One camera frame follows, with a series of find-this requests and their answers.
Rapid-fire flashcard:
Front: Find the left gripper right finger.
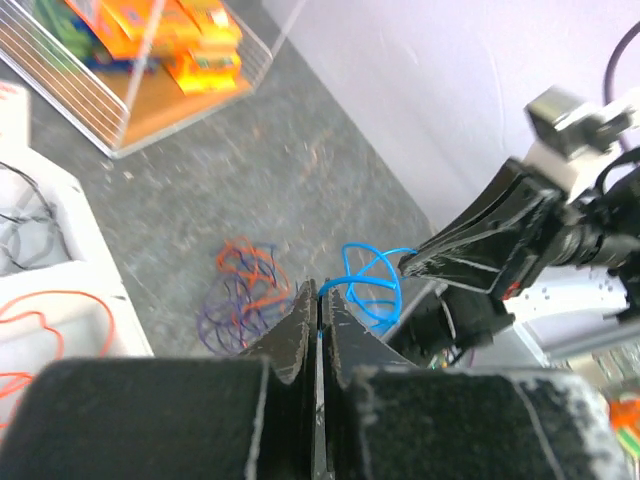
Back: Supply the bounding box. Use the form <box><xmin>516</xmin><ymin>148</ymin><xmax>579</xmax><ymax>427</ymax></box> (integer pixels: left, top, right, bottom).
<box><xmin>319</xmin><ymin>287</ymin><xmax>630</xmax><ymax>479</ymax></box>

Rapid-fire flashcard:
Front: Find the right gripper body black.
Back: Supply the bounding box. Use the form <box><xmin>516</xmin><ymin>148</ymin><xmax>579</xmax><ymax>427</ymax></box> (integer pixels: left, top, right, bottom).
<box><xmin>494</xmin><ymin>159</ymin><xmax>566</xmax><ymax>300</ymax></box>

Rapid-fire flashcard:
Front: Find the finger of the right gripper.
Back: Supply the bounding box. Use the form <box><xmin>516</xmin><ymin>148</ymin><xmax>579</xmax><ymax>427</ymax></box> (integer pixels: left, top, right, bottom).
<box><xmin>399</xmin><ymin>220</ymin><xmax>520</xmax><ymax>293</ymax></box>
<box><xmin>414</xmin><ymin>159</ymin><xmax>530</xmax><ymax>260</ymax></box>

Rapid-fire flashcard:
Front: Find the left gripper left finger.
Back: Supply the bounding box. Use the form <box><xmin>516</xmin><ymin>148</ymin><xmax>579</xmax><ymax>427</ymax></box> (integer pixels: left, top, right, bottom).
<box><xmin>1</xmin><ymin>281</ymin><xmax>318</xmax><ymax>479</ymax></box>

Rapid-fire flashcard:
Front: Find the light blue wire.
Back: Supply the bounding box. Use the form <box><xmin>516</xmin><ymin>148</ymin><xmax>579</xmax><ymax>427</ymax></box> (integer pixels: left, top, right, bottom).
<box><xmin>317</xmin><ymin>243</ymin><xmax>419</xmax><ymax>339</ymax></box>

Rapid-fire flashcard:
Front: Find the dark green wire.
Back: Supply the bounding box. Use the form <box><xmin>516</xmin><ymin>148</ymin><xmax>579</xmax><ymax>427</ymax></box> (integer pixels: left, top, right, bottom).
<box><xmin>0</xmin><ymin>162</ymin><xmax>74</xmax><ymax>271</ymax></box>

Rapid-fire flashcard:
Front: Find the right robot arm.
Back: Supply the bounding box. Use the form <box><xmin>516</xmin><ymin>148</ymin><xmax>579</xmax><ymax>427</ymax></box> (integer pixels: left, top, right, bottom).
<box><xmin>388</xmin><ymin>158</ymin><xmax>639</xmax><ymax>361</ymax></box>

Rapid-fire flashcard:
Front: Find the white compartment tray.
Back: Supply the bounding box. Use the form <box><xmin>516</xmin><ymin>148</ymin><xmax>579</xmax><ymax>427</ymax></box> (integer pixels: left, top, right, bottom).
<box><xmin>1</xmin><ymin>146</ymin><xmax>153</xmax><ymax>428</ymax></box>

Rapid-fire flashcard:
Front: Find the orange box stack right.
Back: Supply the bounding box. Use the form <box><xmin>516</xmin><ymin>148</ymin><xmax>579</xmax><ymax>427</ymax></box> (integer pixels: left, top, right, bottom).
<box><xmin>164</xmin><ymin>1</ymin><xmax>243</xmax><ymax>94</ymax></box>

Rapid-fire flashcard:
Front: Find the small white pink box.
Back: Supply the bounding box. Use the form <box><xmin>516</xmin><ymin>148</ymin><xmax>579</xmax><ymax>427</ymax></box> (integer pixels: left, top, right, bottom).
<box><xmin>0</xmin><ymin>80</ymin><xmax>30</xmax><ymax>146</ymax></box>

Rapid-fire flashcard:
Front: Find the orange box left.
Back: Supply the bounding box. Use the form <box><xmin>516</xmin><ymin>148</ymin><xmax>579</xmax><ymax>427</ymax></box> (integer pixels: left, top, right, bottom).
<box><xmin>66</xmin><ymin>0</ymin><xmax>201</xmax><ymax>59</ymax></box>

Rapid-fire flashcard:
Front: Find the green box under orange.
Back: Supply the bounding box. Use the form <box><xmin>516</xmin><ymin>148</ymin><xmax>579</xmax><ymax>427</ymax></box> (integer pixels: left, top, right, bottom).
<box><xmin>34</xmin><ymin>0</ymin><xmax>95</xmax><ymax>61</ymax></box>

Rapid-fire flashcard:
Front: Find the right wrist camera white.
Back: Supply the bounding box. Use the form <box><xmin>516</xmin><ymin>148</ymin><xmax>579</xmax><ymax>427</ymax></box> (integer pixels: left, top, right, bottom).
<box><xmin>523</xmin><ymin>86</ymin><xmax>639</xmax><ymax>202</ymax></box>

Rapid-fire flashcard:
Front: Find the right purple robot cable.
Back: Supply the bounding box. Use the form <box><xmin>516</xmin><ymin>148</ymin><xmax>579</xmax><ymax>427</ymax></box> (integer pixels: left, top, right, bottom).
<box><xmin>602</xmin><ymin>19</ymin><xmax>640</xmax><ymax>151</ymax></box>

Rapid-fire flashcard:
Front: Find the white wire shelf rack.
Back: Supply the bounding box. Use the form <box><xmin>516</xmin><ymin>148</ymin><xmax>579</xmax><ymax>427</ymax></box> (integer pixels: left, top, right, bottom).
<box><xmin>1</xmin><ymin>1</ymin><xmax>303</xmax><ymax>158</ymax></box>

